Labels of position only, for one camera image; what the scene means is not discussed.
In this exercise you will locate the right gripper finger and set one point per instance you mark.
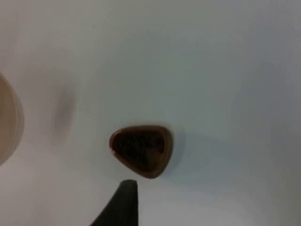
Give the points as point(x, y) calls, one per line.
point(122, 207)

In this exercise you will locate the dark wooden cup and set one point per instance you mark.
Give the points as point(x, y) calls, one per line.
point(164, 162)

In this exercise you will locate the pale wooden bowl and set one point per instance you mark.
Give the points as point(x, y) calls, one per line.
point(9, 122)

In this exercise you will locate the coffee beans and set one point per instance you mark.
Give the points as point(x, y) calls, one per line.
point(138, 148)

